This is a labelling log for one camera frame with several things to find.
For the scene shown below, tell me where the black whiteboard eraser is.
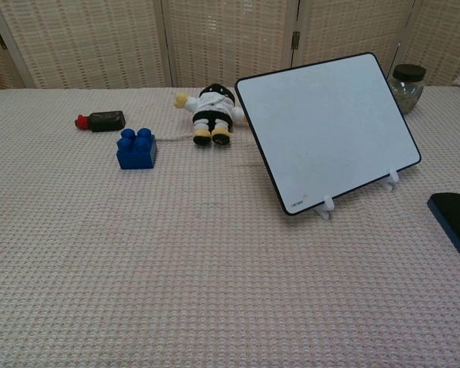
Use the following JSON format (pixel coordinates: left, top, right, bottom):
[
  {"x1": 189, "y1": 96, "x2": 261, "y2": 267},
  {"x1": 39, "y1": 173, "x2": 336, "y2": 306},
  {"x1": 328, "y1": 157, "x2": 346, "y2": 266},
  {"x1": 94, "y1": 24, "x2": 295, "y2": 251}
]
[{"x1": 427, "y1": 192, "x2": 460, "y2": 258}]

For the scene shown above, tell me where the plush doll white black outfit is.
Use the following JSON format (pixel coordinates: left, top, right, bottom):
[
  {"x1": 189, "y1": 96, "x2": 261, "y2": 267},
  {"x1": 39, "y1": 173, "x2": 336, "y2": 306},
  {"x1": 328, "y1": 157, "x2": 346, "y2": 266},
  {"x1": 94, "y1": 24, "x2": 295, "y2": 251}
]
[{"x1": 172, "y1": 82, "x2": 248, "y2": 147}]

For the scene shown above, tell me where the beige waffle weave tablecloth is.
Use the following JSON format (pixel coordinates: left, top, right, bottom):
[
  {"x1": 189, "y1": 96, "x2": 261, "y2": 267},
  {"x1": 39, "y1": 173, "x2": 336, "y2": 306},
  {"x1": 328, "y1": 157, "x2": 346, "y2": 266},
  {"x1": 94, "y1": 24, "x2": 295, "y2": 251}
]
[{"x1": 0, "y1": 85, "x2": 460, "y2": 368}]

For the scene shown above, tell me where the blue toy building block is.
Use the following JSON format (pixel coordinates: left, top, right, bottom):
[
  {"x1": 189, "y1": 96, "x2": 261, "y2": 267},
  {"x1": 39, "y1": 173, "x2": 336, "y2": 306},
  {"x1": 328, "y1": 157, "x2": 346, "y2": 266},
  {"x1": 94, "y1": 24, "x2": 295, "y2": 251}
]
[{"x1": 116, "y1": 127, "x2": 159, "y2": 170}]

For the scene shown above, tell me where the white plastic board stand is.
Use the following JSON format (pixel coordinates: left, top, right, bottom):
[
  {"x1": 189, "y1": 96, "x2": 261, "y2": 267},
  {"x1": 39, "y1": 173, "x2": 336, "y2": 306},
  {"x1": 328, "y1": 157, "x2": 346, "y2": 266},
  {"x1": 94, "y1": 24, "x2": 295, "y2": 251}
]
[{"x1": 314, "y1": 169, "x2": 401, "y2": 221}]

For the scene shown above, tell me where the dark bottle with red cap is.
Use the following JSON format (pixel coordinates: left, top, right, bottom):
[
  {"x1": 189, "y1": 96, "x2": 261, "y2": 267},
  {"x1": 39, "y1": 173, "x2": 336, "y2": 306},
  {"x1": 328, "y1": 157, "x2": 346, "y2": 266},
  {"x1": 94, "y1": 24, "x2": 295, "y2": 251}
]
[{"x1": 74, "y1": 110, "x2": 127, "y2": 133}]

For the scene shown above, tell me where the glass jar with black lid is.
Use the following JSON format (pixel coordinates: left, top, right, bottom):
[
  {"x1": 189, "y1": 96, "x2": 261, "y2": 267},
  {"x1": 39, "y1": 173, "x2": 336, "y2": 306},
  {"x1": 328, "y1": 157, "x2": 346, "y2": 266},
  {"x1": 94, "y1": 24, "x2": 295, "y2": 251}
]
[{"x1": 389, "y1": 64, "x2": 428, "y2": 115}]

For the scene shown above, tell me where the white string on doll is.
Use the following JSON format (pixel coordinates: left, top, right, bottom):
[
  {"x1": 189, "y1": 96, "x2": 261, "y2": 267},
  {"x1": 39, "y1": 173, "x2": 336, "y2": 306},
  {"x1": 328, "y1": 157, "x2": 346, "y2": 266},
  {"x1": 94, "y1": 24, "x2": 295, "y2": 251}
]
[{"x1": 156, "y1": 131, "x2": 196, "y2": 145}]

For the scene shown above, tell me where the white board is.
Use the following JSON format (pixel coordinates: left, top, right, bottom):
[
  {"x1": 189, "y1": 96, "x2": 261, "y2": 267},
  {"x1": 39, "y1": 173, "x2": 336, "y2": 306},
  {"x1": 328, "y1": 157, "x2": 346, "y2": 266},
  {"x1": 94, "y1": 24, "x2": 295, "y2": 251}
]
[{"x1": 234, "y1": 52, "x2": 422, "y2": 218}]

